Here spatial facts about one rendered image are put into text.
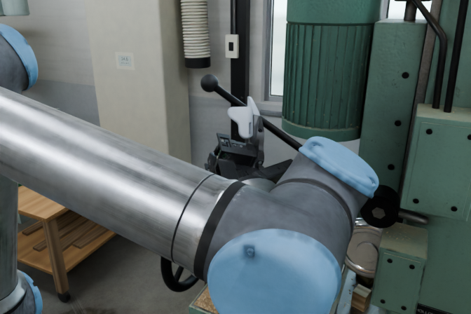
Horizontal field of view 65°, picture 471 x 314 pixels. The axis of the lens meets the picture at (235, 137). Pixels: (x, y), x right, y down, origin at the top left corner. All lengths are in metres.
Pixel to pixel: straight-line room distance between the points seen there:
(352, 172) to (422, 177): 0.24
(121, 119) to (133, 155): 2.13
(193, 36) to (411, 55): 1.64
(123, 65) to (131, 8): 0.33
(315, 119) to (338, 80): 0.08
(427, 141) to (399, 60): 0.16
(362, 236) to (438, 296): 0.17
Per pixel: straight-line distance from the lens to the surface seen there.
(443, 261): 0.78
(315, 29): 0.69
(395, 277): 0.69
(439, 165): 0.60
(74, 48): 3.01
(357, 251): 0.75
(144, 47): 2.25
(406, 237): 0.71
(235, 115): 0.65
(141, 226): 0.32
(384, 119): 0.71
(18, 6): 2.69
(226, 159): 0.60
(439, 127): 0.58
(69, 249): 2.30
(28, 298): 1.06
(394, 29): 0.69
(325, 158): 0.38
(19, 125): 0.41
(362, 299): 0.94
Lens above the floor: 1.45
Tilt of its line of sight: 20 degrees down
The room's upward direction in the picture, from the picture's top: straight up
